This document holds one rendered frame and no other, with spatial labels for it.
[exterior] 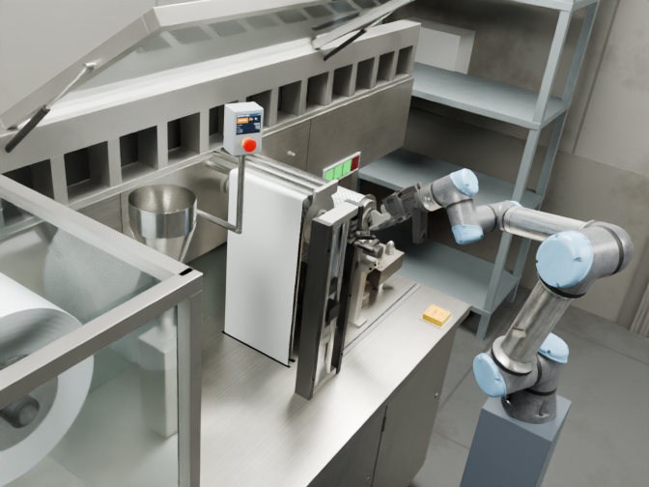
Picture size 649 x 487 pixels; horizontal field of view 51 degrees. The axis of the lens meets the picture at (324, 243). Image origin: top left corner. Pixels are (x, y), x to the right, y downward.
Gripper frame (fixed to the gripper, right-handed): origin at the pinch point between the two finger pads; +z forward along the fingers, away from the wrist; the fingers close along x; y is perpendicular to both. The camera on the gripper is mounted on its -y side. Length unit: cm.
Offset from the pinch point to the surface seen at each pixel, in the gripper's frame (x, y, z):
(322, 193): 31.3, 17.3, -12.8
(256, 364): 41, -18, 30
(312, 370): 43.7, -23.0, 7.4
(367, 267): 6.7, -9.2, 4.7
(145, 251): 98, 24, -30
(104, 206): 70, 38, 16
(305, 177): 25.8, 23.0, -5.8
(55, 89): 91, 56, -18
